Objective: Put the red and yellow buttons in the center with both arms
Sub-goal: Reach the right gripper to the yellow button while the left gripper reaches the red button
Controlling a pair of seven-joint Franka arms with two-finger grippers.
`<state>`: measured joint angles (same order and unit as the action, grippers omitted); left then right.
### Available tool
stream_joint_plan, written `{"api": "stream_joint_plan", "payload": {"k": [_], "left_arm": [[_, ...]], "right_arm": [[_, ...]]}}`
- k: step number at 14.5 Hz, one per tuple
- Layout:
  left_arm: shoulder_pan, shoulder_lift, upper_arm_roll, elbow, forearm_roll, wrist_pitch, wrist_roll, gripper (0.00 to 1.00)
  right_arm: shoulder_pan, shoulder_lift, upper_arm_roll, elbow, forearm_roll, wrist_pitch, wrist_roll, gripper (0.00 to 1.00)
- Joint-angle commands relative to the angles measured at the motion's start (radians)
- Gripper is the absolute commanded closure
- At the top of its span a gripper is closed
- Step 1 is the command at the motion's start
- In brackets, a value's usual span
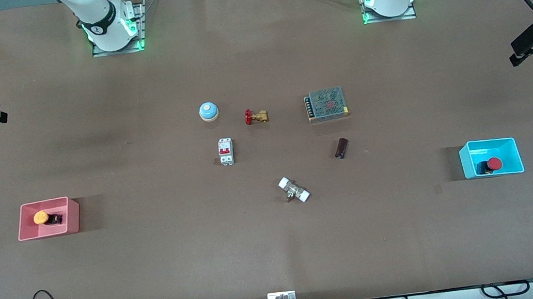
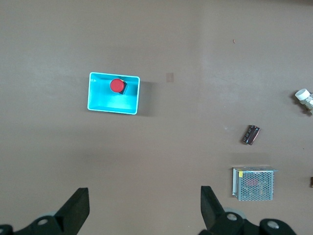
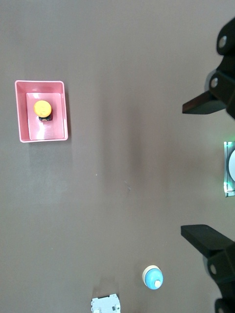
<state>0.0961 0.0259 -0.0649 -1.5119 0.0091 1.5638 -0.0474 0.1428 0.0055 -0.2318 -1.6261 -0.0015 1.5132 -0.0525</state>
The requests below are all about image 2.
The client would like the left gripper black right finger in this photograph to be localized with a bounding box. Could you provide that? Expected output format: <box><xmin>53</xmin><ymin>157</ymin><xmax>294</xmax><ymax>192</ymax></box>
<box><xmin>199</xmin><ymin>186</ymin><xmax>297</xmax><ymax>235</ymax></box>

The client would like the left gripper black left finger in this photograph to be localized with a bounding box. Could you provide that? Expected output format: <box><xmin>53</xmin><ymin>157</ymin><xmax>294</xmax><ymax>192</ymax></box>
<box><xmin>0</xmin><ymin>188</ymin><xmax>90</xmax><ymax>235</ymax></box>

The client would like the red push button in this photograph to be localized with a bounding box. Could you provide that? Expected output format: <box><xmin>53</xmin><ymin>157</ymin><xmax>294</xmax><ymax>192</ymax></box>
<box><xmin>109</xmin><ymin>78</ymin><xmax>129</xmax><ymax>95</ymax></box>

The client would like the metal mesh power supply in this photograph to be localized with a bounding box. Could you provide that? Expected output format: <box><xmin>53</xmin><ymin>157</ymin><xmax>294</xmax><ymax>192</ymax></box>
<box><xmin>231</xmin><ymin>166</ymin><xmax>280</xmax><ymax>202</ymax></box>

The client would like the dark brown cylindrical capacitor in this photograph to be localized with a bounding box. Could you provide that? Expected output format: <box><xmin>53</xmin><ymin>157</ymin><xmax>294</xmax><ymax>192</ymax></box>
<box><xmin>240</xmin><ymin>124</ymin><xmax>261</xmax><ymax>146</ymax></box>

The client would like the cyan plastic bin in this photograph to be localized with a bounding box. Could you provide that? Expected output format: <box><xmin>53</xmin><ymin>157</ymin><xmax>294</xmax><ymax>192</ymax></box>
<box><xmin>87</xmin><ymin>71</ymin><xmax>141</xmax><ymax>115</ymax></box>

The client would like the white-capped metal pipe fitting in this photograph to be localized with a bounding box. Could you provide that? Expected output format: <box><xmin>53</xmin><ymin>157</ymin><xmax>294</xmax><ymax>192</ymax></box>
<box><xmin>294</xmin><ymin>88</ymin><xmax>313</xmax><ymax>116</ymax></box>

